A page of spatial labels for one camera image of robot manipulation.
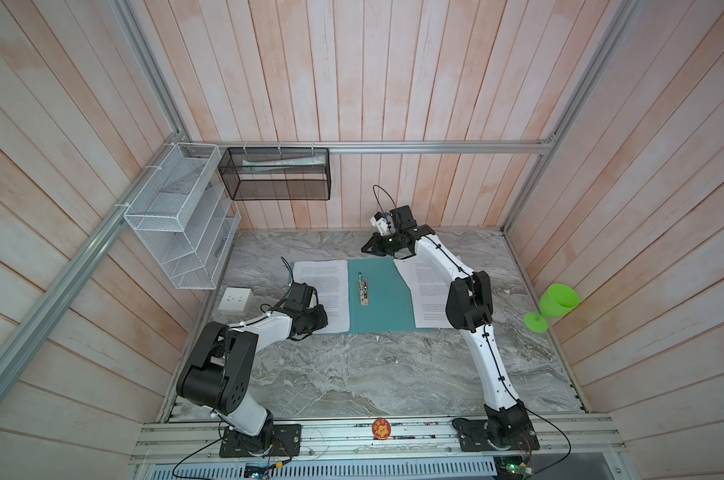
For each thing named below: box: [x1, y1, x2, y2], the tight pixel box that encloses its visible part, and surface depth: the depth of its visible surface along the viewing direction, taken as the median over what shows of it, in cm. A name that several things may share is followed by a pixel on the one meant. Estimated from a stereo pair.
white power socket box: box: [218, 287, 254, 317], surface depth 98 cm
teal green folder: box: [289, 258, 435, 335], surface depth 101 cm
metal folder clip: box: [358, 271, 370, 306], surface depth 103 cm
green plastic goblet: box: [524, 283, 580, 334], surface depth 87 cm
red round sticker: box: [372, 418, 391, 441], surface depth 77 cm
